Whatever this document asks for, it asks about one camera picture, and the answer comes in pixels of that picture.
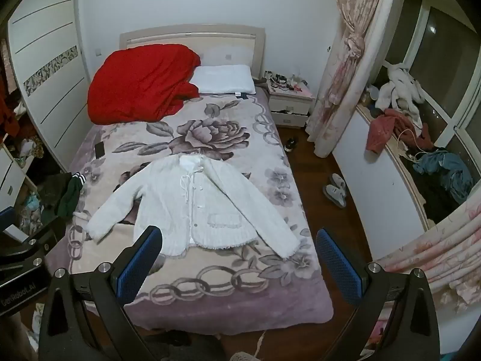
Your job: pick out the white pillow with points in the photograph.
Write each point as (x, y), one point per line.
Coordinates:
(221, 79)

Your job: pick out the white drawer cabinet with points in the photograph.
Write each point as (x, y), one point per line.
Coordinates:
(11, 175)

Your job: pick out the loose pink floral curtain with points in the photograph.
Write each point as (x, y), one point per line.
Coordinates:
(451, 248)

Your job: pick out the window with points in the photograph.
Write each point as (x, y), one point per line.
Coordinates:
(443, 45)

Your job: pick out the black smartphone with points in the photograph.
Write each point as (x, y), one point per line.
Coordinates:
(100, 149)

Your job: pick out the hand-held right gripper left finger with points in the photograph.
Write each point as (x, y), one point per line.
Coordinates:
(139, 259)

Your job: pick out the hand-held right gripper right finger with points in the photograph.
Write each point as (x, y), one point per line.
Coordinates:
(338, 267)

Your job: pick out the teal garment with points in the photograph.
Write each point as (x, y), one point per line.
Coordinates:
(451, 169)

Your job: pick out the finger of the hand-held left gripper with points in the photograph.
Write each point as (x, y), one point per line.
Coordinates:
(5, 220)

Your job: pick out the white plush garment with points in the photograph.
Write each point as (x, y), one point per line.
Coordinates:
(398, 86)

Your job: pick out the white nightstand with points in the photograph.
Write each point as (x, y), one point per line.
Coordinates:
(289, 101)

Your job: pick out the floral printed blanket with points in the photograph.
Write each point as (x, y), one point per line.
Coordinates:
(225, 293)

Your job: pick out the red hanging clothes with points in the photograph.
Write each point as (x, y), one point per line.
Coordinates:
(7, 116)

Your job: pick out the red quilt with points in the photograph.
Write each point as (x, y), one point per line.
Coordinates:
(142, 82)

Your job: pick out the black garment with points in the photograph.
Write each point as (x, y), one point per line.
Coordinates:
(432, 195)

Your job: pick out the tied pink floral curtain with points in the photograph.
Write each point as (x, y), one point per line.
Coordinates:
(338, 82)

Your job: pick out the red-pink garment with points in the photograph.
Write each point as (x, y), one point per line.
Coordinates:
(383, 126)

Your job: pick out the grey slipper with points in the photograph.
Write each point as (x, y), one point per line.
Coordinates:
(334, 196)
(339, 181)

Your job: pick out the white wardrobe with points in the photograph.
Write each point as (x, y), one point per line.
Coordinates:
(49, 64)

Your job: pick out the white window ledge cabinet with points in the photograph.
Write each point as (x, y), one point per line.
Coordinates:
(364, 180)

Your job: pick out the beige bed headboard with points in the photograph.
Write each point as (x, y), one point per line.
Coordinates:
(225, 41)

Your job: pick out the clutter of toiletries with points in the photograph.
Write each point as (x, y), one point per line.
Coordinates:
(285, 79)

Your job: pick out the white fuzzy cardigan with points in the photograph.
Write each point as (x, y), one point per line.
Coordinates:
(210, 203)

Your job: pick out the dark green garment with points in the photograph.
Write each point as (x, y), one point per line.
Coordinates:
(69, 195)

